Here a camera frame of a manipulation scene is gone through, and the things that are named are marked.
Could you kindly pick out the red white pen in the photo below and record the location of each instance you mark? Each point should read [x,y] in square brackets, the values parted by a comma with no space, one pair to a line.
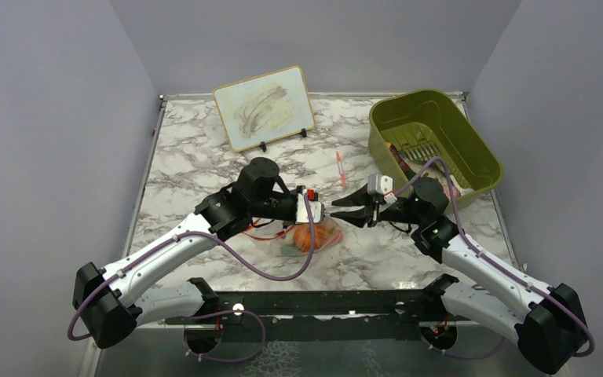
[341,170]

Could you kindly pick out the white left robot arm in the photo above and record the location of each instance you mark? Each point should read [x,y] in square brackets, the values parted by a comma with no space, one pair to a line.
[112,301]

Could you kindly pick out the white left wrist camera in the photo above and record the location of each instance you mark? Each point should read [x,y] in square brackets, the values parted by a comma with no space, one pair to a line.
[308,210]

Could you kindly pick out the olive green plastic bin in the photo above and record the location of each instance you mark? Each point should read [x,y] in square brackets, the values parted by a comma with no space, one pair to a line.
[409,129]

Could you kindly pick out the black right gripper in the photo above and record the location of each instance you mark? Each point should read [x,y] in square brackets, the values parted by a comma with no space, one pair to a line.
[359,217]

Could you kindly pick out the clear zip bag orange zipper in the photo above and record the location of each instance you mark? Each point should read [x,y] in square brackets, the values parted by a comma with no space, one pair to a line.
[277,239]

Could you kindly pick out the yellow framed whiteboard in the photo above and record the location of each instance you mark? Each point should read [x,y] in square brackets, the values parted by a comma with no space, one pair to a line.
[265,108]

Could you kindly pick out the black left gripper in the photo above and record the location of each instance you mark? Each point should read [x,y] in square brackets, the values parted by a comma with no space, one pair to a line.
[294,193]

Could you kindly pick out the silver toy fish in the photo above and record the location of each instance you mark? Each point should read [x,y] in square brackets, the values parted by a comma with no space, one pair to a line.
[435,171]

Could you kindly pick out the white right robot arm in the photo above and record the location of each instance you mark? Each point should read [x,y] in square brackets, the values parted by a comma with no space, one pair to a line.
[546,323]

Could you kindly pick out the orange toy pumpkin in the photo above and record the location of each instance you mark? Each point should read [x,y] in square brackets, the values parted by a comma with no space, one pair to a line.
[324,236]

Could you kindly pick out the green toy cucumber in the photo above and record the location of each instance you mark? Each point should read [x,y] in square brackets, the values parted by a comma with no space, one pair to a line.
[291,250]

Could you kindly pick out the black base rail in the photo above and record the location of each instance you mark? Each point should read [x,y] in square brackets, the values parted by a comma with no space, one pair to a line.
[309,316]

